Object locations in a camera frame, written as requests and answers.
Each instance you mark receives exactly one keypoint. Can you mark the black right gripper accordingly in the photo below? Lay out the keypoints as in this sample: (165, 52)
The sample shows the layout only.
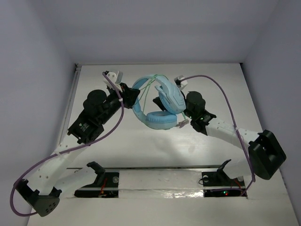
(157, 100)

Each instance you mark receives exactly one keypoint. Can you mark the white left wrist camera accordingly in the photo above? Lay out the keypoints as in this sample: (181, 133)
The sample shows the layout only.
(115, 77)

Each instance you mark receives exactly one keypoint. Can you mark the light blue headphones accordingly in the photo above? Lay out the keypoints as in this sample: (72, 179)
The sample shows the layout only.
(169, 96)

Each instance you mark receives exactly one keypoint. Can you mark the white front panel board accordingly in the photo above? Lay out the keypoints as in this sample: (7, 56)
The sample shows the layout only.
(267, 204)

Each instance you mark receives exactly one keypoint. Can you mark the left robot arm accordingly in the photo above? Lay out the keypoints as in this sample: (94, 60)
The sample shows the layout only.
(45, 187)

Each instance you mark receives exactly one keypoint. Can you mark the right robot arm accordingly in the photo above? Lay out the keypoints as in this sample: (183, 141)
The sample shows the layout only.
(263, 153)

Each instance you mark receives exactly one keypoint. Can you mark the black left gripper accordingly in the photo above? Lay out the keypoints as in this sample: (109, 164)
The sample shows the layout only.
(128, 95)

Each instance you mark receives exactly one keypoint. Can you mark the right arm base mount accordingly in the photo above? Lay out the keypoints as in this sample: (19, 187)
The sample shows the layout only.
(217, 184)

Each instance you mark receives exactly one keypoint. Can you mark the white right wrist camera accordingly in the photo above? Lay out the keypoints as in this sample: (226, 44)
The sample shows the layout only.
(181, 82)

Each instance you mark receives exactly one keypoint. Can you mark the aluminium rail strip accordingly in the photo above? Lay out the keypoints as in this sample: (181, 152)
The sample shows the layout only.
(164, 168)

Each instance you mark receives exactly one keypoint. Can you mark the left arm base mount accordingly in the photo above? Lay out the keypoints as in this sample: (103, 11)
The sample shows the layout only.
(105, 185)

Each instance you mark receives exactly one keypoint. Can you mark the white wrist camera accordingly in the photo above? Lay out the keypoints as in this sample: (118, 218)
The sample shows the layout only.
(181, 82)
(115, 77)

